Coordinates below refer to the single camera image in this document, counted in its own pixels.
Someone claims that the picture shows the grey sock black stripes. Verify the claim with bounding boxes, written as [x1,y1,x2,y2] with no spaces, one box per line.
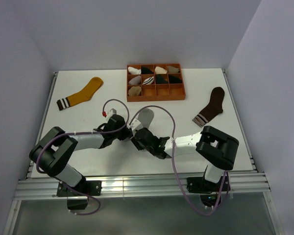
[137,108,154,128]

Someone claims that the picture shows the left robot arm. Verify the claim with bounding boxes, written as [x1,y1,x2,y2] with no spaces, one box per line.
[29,114,131,195]

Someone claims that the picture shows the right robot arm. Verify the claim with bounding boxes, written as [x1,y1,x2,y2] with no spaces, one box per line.
[134,126,239,191]

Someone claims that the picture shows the beige rolled sock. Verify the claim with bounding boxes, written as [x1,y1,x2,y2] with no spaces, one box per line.
[128,86,142,96]

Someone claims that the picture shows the mustard yellow sock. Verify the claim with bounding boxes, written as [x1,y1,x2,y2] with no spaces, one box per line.
[56,77,103,111]

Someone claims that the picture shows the grey rolled sock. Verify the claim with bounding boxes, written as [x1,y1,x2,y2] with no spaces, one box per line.
[128,75,142,86]

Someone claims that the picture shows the white black striped rolled sock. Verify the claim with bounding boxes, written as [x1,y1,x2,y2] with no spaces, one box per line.
[142,76,154,85]

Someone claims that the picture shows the black rolled sock top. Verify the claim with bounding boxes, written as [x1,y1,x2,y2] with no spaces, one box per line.
[141,66,154,74]

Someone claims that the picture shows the orange compartment tray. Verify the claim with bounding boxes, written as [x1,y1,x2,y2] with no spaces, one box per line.
[126,63,186,102]

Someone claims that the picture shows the dark green rolled sock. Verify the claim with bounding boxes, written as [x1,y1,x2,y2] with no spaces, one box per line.
[155,74,168,84]

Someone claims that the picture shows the black rolled sock right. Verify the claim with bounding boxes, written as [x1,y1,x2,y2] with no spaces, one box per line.
[168,74,183,84]

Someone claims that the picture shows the cream rolled sock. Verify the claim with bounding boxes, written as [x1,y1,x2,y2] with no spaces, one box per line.
[154,66,167,74]

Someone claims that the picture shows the taupe rolled sock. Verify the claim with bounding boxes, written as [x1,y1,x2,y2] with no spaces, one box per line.
[167,65,180,73]

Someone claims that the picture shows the dark brown sock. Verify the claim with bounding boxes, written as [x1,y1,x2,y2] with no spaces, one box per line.
[192,87,225,127]

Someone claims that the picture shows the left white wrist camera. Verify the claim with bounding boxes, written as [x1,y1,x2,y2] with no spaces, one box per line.
[102,108,117,120]

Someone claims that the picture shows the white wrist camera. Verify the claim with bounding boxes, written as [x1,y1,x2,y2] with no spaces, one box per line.
[102,108,117,120]
[127,118,143,133]

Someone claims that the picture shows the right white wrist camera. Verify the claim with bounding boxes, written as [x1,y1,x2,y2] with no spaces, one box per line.
[127,118,143,133]

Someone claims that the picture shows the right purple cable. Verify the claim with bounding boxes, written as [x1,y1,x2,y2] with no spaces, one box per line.
[129,105,231,216]

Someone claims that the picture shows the purple cable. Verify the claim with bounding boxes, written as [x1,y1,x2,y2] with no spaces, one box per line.
[129,105,231,216]
[35,98,130,216]

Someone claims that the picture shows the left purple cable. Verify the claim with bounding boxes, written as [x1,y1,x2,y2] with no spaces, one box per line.
[35,98,130,216]

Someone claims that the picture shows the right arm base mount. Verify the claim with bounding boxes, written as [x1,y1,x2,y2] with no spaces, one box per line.
[186,176,231,209]

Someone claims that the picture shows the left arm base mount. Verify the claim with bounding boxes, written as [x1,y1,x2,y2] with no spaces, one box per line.
[56,180,102,212]

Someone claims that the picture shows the aluminium frame rail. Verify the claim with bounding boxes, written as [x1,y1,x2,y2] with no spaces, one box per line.
[3,172,285,235]

